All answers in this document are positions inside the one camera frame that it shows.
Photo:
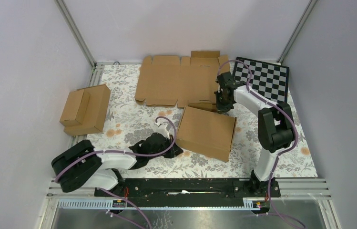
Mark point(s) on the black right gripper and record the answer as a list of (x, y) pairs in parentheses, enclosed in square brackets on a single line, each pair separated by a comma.
[(220, 109)]

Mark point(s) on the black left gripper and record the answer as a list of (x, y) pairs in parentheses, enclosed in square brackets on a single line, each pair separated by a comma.
[(173, 151)]

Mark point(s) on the brown cardboard box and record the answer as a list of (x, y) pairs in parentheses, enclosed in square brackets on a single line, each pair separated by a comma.
[(207, 133), (85, 110)]

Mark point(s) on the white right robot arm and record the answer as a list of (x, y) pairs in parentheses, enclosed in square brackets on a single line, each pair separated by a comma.
[(276, 129)]

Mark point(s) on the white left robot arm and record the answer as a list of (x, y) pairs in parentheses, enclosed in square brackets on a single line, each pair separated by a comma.
[(83, 166)]

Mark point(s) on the folded brown cardboard box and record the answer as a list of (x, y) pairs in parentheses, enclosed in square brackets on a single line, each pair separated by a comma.
[(85, 110)]

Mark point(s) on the floral patterned table mat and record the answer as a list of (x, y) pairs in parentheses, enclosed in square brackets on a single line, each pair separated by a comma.
[(128, 122)]

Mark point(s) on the black white checkerboard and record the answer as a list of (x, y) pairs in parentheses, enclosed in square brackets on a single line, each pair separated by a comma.
[(270, 80)]

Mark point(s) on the brown flat cardboard sheet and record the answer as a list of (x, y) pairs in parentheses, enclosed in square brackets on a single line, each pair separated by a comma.
[(171, 80)]

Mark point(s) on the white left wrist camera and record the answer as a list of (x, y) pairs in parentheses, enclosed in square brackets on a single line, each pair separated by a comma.
[(162, 129)]

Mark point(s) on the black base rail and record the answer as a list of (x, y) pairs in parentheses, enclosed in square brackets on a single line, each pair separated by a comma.
[(194, 192)]

